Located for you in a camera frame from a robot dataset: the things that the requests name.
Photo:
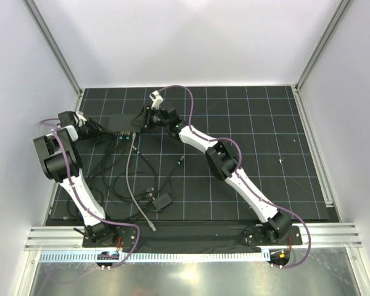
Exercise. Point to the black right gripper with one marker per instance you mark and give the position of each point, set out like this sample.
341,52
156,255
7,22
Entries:
147,113

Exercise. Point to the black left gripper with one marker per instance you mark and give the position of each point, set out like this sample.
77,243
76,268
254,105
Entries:
96,128

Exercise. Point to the black network switch box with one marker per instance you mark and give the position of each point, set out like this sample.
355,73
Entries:
121,123

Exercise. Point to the black ethernet cable pulled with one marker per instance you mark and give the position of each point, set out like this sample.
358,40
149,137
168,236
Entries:
93,151

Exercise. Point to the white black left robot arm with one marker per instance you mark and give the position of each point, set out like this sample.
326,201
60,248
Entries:
60,161

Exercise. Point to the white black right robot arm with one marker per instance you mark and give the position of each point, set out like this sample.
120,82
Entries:
224,159

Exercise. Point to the black grid mat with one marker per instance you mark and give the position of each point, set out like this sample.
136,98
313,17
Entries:
276,156

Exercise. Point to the small black adapter box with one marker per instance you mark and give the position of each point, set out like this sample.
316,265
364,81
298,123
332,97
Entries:
162,202

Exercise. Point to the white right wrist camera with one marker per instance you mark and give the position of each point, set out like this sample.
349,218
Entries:
156,99

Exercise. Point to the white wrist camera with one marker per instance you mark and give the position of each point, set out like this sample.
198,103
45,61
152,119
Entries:
156,99
79,116

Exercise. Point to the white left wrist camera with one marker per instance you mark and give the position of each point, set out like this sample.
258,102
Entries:
79,116

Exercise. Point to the left aluminium corner post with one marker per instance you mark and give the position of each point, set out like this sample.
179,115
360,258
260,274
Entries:
52,44

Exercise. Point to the aluminium corner post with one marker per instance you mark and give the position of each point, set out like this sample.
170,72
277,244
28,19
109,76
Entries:
52,44
332,25

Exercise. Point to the aluminium front frame rail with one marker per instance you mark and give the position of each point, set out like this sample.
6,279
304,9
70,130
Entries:
318,235

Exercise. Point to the white slotted cable duct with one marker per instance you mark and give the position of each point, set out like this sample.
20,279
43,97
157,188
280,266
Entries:
100,256

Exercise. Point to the right aluminium corner post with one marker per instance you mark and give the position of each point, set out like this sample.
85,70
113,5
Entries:
332,25

